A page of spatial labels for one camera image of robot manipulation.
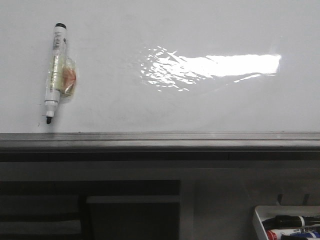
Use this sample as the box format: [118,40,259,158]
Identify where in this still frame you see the black whiteboard marker with tape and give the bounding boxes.
[44,22,77,125]

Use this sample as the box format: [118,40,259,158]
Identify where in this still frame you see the white whiteboard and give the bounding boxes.
[0,0,320,133]

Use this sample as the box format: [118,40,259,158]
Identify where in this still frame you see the dark cabinet panel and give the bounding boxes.
[0,180,181,240]

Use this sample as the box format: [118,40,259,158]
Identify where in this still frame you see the white marker tray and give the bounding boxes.
[252,205,320,240]

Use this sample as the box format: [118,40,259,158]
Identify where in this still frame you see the red marker in tray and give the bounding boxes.
[266,226,320,240]

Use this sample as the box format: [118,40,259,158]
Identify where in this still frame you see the black marker in tray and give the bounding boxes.
[262,215,320,230]

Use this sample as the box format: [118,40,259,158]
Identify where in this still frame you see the blue marker in tray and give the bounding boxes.
[280,231,320,240]

